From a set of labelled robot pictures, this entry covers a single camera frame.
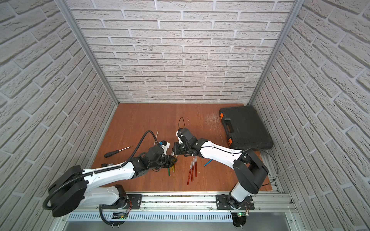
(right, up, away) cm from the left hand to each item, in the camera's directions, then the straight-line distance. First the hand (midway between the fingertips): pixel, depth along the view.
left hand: (178, 159), depth 81 cm
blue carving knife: (+18, -4, +7) cm, 20 cm away
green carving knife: (-6, -9, +4) cm, 11 cm away
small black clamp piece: (-46, -5, +4) cm, 47 cm away
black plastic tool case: (+43, +16, +15) cm, 49 cm away
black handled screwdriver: (-45, +1, +9) cm, 46 cm away
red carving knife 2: (+8, -8, +4) cm, 12 cm away
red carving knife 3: (+10, -6, +6) cm, 14 cm away
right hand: (-3, +5, +3) cm, 6 cm away
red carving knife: (+6, -12, +2) cm, 13 cm away
